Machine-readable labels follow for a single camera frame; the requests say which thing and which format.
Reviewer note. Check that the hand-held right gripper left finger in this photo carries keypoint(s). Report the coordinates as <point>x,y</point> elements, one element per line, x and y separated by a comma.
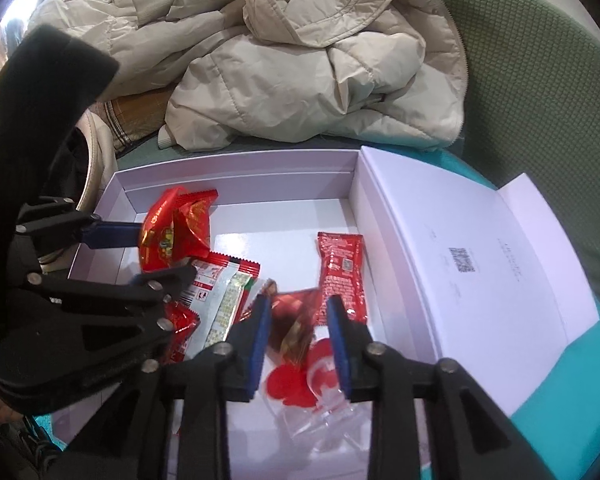
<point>260,350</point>

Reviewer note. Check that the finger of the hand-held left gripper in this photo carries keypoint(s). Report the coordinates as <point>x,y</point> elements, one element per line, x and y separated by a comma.
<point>170,280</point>
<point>115,235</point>

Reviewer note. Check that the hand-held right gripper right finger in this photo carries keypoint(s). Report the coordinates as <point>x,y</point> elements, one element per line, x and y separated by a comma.
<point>340,355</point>

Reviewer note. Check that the red printed candy bag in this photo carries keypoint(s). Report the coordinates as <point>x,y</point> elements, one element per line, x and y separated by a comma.
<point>155,240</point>

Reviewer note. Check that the dark red packet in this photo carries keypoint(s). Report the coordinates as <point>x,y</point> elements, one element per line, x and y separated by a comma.
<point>292,320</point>

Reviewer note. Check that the clear plastic toy with red fan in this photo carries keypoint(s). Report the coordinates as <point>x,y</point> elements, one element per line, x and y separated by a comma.
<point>290,385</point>

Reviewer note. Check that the red and white snack packet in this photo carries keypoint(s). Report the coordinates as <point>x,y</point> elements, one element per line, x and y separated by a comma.
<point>220,295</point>

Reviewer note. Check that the white cardboard box with lid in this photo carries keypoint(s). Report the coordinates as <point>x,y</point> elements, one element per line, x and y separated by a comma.
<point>480,285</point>

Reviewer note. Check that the red candy packet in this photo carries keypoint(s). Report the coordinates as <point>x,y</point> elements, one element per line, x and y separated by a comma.
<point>200,220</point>

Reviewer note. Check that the beige hat with black lining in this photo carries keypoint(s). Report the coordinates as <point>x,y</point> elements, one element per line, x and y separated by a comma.
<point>100,155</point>

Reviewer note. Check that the red sachet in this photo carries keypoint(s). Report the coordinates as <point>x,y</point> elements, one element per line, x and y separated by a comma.
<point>340,270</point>

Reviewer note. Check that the brown striped scarf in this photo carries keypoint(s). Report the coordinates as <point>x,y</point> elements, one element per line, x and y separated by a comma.
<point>135,115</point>

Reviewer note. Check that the beige puffer jacket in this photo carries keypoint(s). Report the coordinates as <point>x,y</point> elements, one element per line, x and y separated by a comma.
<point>305,85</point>

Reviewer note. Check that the green armchair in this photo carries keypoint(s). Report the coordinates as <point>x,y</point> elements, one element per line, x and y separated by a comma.
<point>530,85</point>

